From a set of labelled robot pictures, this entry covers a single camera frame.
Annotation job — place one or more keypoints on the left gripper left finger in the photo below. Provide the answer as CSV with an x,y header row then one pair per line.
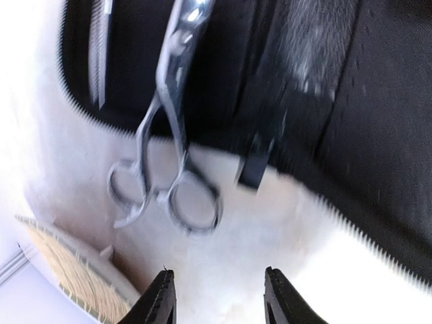
x,y
158,303

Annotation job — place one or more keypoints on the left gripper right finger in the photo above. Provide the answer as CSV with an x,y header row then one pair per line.
x,y
283,303

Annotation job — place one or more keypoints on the black zippered tool case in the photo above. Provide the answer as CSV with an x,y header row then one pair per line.
x,y
336,94

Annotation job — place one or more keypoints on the silver thinning scissors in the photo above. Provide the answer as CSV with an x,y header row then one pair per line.
x,y
98,48

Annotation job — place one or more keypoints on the woven bamboo tray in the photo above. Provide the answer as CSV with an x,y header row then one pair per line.
x,y
85,276

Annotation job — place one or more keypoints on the left aluminium frame post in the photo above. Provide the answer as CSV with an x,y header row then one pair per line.
x,y
17,262

